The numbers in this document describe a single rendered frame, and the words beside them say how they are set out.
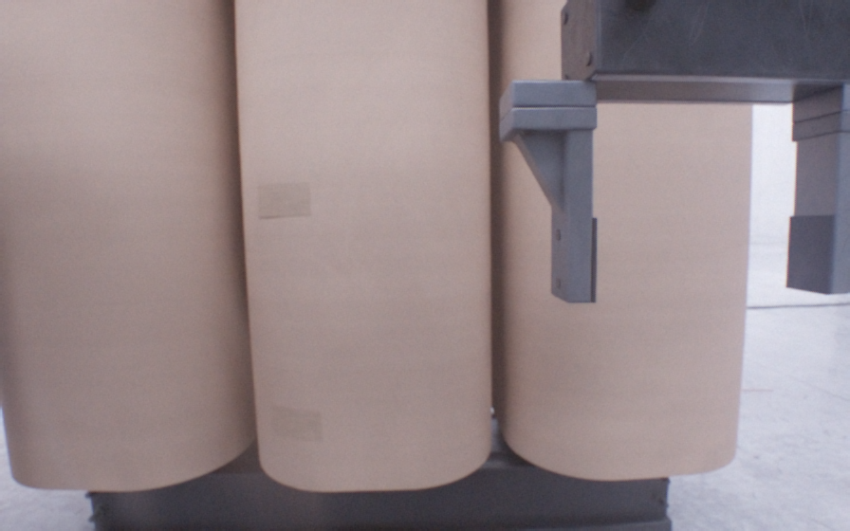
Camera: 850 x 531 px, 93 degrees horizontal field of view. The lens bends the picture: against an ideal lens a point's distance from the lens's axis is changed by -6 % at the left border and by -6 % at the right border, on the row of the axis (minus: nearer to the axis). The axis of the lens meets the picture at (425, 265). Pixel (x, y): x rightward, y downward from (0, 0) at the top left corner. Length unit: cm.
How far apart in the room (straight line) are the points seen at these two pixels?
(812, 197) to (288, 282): 57
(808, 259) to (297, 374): 59
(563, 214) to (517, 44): 57
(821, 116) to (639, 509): 83
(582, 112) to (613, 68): 2
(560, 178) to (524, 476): 73
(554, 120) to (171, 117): 63
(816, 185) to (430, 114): 46
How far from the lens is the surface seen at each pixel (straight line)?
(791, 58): 26
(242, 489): 94
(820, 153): 29
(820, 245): 29
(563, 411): 73
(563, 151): 22
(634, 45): 22
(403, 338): 63
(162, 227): 74
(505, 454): 91
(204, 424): 81
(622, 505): 99
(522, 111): 21
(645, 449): 78
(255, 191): 68
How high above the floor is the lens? 60
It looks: 5 degrees down
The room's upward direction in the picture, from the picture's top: 1 degrees counter-clockwise
